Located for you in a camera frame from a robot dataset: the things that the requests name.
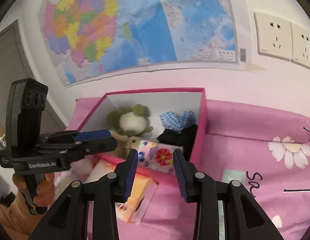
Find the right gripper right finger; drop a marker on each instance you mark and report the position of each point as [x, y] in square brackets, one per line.
[244, 218]

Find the pink floral bedsheet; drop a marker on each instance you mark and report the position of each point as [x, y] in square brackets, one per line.
[268, 150]

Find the pink floral tissue packet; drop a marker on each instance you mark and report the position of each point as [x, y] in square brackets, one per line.
[157, 156]

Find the left hand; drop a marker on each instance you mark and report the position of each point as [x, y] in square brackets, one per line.
[44, 192]

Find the black soft cloth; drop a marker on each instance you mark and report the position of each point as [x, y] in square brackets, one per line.
[184, 139]

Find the grey wooden door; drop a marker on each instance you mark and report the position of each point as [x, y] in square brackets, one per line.
[13, 66]

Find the orange sleeve forearm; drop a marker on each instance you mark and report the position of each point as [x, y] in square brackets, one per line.
[16, 219]

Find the blue gingham cloth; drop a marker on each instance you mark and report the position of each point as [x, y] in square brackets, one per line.
[177, 122]

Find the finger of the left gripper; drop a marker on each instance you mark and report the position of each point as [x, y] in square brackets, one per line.
[73, 136]
[88, 147]

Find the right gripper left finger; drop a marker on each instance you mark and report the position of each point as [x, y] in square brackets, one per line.
[67, 218]

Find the white spray bottle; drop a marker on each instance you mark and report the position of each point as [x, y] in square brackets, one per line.
[82, 167]

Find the colourful wall map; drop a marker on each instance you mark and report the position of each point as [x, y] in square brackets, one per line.
[92, 39]

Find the beige teddy bear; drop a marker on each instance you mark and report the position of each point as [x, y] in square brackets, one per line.
[124, 144]

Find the green frog plush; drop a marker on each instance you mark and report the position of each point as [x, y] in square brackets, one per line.
[130, 121]

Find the white wall socket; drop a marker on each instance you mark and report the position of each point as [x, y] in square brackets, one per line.
[300, 45]
[274, 36]

